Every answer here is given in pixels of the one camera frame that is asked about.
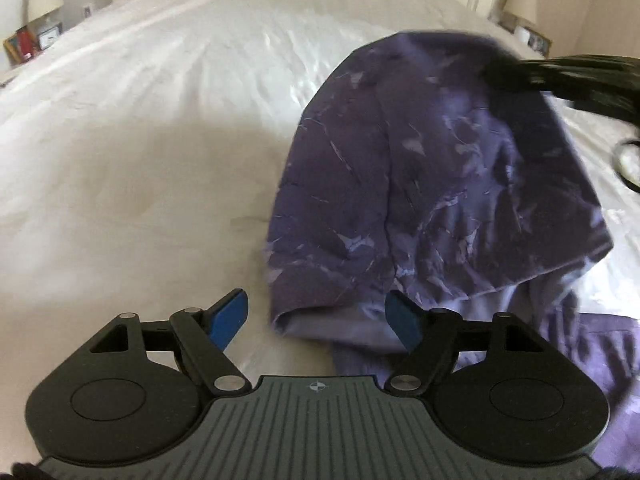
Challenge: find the black cable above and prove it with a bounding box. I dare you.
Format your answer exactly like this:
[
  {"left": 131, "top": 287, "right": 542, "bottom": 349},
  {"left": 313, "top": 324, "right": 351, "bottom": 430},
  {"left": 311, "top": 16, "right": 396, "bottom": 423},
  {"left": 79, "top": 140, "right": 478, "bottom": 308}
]
[{"left": 612, "top": 136, "right": 640, "bottom": 187}]

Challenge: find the bed with white bedspread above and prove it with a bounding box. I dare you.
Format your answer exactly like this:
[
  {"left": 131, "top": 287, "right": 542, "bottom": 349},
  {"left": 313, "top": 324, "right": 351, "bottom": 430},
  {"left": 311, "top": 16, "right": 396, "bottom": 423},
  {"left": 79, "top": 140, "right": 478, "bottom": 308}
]
[{"left": 0, "top": 0, "right": 640, "bottom": 471}]

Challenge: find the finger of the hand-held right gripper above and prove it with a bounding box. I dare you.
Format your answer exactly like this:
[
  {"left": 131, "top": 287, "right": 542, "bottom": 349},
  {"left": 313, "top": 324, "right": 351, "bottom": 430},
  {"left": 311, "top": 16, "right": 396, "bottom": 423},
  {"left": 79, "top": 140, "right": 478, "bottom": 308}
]
[{"left": 480, "top": 57, "right": 551, "bottom": 93}]

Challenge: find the dark picture frame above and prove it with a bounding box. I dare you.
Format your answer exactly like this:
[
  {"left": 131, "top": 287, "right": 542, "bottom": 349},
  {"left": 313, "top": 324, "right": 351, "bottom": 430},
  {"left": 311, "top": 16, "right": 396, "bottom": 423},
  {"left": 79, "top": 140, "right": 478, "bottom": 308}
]
[{"left": 527, "top": 30, "right": 552, "bottom": 58}]

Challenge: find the small white clock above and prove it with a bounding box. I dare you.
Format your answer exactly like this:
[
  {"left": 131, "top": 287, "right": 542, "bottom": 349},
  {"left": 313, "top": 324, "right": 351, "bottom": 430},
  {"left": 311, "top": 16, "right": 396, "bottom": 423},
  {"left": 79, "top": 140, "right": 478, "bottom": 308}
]
[{"left": 38, "top": 22, "right": 64, "bottom": 52}]

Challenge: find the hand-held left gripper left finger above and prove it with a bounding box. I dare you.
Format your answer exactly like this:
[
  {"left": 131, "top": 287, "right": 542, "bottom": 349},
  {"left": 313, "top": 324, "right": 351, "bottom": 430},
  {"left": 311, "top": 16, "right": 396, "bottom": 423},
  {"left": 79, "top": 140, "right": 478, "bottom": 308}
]
[{"left": 89, "top": 288, "right": 253, "bottom": 397}]

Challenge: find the red picture frame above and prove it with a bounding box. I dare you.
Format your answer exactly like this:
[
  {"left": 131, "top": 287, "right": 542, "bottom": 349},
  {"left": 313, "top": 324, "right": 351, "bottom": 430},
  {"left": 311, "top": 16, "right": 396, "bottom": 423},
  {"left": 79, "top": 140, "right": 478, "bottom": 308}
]
[{"left": 3, "top": 27, "right": 40, "bottom": 67}]

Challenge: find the purple patterned hooded jacket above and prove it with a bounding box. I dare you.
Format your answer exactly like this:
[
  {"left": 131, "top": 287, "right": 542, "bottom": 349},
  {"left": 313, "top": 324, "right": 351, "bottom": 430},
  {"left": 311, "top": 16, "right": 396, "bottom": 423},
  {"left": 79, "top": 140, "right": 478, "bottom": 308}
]
[{"left": 262, "top": 30, "right": 640, "bottom": 471}]

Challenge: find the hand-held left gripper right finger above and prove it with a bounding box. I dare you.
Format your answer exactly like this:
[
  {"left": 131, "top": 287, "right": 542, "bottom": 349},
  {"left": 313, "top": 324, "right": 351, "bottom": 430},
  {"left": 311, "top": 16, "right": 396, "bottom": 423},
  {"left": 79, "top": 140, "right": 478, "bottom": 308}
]
[{"left": 384, "top": 289, "right": 547, "bottom": 395}]

